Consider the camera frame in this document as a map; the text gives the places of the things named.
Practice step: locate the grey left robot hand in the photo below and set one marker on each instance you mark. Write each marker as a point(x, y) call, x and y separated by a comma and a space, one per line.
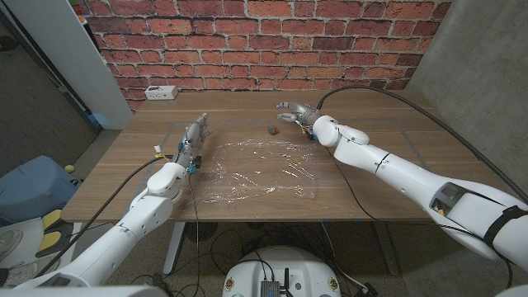
point(191, 140)

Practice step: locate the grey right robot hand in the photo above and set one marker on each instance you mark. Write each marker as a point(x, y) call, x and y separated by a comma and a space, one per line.
point(303, 112)

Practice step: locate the small red grey item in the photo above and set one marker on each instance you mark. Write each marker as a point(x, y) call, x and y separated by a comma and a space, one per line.
point(272, 130)

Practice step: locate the clear plastic wrap sheet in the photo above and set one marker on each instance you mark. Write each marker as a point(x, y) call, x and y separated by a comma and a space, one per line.
point(264, 173)

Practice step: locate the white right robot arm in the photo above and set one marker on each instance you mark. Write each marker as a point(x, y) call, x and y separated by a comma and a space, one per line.
point(412, 177)

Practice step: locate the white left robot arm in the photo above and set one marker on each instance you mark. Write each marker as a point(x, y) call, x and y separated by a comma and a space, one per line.
point(144, 210)

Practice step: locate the white power strip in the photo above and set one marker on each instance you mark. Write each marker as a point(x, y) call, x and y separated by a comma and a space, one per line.
point(161, 92)

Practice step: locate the brick print backdrop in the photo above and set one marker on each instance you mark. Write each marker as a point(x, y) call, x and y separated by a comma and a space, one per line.
point(264, 41)

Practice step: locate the black floor fan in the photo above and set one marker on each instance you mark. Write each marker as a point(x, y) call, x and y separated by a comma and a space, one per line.
point(200, 231)

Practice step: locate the metal table leg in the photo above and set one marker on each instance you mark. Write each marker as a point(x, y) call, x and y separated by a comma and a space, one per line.
point(387, 251)
point(173, 247)

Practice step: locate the small yellow-green ball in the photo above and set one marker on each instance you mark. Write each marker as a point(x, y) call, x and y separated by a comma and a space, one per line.
point(69, 168)

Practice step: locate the white upright panel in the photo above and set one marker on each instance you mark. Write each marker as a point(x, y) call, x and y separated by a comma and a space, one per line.
point(70, 53)

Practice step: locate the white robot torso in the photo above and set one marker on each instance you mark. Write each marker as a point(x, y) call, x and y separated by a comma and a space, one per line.
point(297, 268)

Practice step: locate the grey electronics box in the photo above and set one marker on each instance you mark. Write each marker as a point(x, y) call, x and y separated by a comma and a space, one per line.
point(270, 289)

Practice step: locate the blue plastic bin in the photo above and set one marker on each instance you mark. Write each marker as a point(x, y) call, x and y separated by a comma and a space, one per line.
point(29, 189)

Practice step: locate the yellow black foot pedal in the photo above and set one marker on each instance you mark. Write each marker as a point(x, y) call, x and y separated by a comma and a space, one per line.
point(51, 241)

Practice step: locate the white sneaker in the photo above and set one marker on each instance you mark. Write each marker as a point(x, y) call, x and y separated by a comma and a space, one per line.
point(29, 268)
point(10, 243)

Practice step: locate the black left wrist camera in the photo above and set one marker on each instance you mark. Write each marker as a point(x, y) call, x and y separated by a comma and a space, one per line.
point(197, 163)

